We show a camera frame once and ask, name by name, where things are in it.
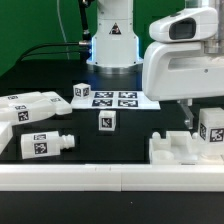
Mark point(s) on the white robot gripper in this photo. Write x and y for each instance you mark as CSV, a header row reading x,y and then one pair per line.
x,y
186,59

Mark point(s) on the white chair seat part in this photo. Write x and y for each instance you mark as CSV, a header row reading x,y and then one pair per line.
x,y
184,148

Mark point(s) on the white long chair back part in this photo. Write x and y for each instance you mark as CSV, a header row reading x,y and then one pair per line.
x,y
62,107

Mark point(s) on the small white tagged cube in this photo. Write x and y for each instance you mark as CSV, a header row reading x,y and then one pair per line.
x,y
107,120

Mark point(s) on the paper sheet with tags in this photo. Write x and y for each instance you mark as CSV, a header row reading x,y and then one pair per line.
x,y
115,100

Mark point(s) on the rear white tagged cube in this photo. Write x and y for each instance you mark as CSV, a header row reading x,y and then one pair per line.
x,y
81,90

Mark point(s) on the white tagged bar part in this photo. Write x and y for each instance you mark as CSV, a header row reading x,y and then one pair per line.
x,y
27,113

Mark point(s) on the white left fence block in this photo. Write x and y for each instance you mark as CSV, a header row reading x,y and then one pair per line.
x,y
5,134

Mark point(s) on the white front fence rail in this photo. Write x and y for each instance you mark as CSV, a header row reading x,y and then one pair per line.
x,y
112,178

